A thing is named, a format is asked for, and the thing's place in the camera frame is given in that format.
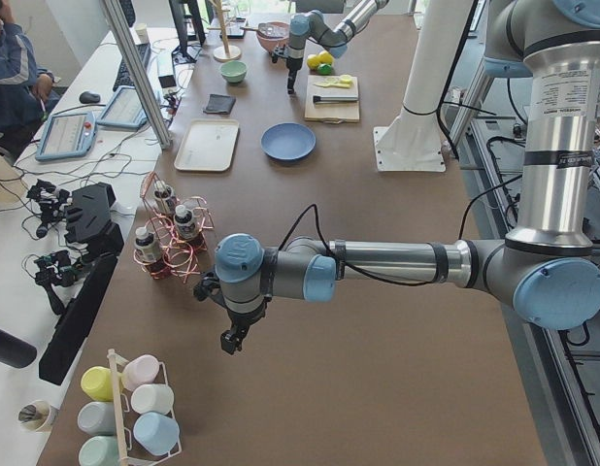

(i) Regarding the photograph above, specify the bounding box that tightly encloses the pink cup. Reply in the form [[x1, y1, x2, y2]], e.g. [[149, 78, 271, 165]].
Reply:
[[121, 354, 159, 391]]

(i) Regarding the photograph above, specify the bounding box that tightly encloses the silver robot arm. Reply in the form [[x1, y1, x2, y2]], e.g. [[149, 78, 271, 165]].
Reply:
[[286, 0, 389, 95], [194, 1, 600, 353]]

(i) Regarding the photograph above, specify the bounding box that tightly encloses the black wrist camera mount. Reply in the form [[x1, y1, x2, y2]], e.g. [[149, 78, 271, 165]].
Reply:
[[270, 45, 288, 63]]

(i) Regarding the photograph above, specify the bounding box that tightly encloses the white cup rack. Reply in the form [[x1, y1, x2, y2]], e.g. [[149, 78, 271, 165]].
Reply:
[[107, 349, 183, 465]]

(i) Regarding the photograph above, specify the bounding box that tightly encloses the black thermos bottle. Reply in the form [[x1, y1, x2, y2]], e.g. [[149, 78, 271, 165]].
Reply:
[[0, 328, 37, 369]]

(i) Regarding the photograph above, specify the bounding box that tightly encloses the paper cup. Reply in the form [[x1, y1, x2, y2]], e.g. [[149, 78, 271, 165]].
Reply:
[[17, 400, 58, 432]]

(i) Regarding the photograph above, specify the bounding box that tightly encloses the green bowl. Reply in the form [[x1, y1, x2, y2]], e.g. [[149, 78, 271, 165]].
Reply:
[[219, 60, 248, 84]]

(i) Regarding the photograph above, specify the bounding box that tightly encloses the blue teach pendant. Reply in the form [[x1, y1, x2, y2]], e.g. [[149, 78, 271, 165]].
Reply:
[[35, 112, 96, 161], [96, 85, 147, 130]]

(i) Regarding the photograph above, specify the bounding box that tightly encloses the copper wire bottle rack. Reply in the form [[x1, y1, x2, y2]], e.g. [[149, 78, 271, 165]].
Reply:
[[133, 172, 215, 283]]

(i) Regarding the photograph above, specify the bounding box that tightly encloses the yellow plastic knife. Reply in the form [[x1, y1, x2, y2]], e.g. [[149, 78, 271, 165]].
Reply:
[[314, 80, 352, 88]]

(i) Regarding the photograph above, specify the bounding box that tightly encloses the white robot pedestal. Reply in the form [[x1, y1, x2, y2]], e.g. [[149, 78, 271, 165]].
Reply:
[[374, 0, 476, 173]]

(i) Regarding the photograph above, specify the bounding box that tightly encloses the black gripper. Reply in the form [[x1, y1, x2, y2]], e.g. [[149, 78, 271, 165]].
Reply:
[[286, 57, 301, 95], [220, 300, 268, 354]]

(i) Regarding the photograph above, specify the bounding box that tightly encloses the whole yellow lemon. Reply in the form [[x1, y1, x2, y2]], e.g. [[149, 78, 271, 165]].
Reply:
[[317, 50, 334, 65], [306, 54, 321, 70]]

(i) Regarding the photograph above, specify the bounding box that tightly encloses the black computer mouse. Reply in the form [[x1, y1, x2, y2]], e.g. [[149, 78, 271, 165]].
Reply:
[[79, 91, 101, 105]]

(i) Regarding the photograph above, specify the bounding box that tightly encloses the seated person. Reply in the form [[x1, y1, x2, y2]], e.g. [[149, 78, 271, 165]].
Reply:
[[0, 1, 60, 155]]

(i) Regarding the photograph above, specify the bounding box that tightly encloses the steel muddler black tip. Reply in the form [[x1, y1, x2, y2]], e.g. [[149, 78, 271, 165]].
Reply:
[[312, 95, 358, 105]]

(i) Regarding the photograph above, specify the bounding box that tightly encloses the black keyboard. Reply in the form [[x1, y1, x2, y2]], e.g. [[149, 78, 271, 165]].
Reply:
[[111, 42, 152, 93]]

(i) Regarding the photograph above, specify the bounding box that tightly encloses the white cup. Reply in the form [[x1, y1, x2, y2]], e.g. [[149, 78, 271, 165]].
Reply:
[[131, 383, 175, 415]]

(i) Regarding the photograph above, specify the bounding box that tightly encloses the pink bowl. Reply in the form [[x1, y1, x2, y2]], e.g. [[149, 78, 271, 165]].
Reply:
[[256, 21, 289, 53]]

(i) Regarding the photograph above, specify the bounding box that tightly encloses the green lime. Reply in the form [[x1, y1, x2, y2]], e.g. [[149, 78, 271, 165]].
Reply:
[[317, 63, 333, 76]]

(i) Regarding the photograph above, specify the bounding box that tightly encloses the dark drink bottle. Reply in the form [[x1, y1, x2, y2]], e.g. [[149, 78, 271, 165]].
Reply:
[[134, 226, 166, 280], [174, 204, 198, 241], [153, 180, 177, 216]]

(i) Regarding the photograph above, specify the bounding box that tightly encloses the light blue cup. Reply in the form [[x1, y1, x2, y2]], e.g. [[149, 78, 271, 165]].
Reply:
[[133, 412, 180, 456]]

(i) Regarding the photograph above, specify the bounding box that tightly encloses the blue plate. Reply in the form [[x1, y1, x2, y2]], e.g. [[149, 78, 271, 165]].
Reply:
[[260, 122, 317, 162]]

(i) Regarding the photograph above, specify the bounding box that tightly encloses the cream rabbit tray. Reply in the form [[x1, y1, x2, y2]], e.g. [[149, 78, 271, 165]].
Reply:
[[174, 118, 240, 172]]

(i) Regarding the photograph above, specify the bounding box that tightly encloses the grey cup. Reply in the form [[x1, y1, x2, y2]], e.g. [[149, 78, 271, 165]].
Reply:
[[77, 401, 117, 436]]

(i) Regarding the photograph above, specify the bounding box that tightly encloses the yellow cup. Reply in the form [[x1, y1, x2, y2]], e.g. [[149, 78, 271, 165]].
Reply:
[[81, 366, 113, 402]]

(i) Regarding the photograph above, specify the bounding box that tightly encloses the metal ice scoop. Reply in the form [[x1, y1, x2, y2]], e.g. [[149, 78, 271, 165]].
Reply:
[[241, 21, 288, 39]]

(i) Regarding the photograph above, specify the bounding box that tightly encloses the wooden cutting board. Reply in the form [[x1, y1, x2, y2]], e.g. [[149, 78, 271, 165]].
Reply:
[[304, 75, 360, 123]]

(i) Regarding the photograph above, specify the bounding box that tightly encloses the mint green cup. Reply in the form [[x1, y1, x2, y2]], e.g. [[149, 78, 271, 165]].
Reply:
[[78, 436, 119, 466]]

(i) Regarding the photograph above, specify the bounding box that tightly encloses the grey folded cloth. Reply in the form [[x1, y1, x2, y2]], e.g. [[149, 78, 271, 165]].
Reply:
[[203, 93, 236, 115]]

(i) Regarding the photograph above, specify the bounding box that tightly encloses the wooden cup tree stand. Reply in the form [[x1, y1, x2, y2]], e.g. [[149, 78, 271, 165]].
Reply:
[[209, 0, 242, 63]]

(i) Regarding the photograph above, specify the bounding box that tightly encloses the aluminium frame post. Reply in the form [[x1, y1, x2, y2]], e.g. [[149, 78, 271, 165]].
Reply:
[[101, 0, 172, 150]]

